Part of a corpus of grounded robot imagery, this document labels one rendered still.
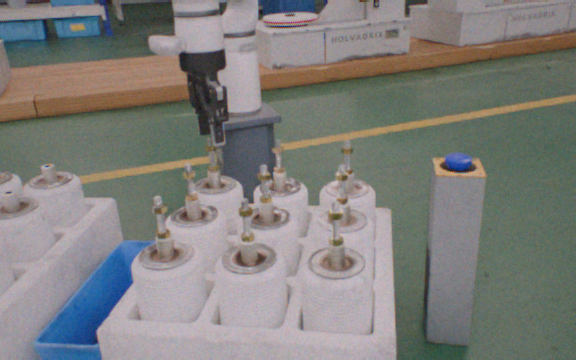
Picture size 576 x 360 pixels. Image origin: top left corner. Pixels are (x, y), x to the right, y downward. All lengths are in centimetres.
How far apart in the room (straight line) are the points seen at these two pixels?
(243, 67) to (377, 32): 189
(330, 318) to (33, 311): 47
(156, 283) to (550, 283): 78
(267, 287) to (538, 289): 63
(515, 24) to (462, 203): 273
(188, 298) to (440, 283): 41
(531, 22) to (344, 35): 121
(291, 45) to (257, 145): 164
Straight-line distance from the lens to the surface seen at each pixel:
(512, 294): 113
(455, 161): 83
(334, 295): 67
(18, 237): 98
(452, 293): 92
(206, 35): 85
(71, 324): 97
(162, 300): 74
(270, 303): 71
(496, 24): 342
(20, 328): 91
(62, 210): 107
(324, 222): 80
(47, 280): 96
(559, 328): 108
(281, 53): 278
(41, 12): 524
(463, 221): 86
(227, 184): 95
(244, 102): 117
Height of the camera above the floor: 63
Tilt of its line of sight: 23 degrees down
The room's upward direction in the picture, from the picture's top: 3 degrees counter-clockwise
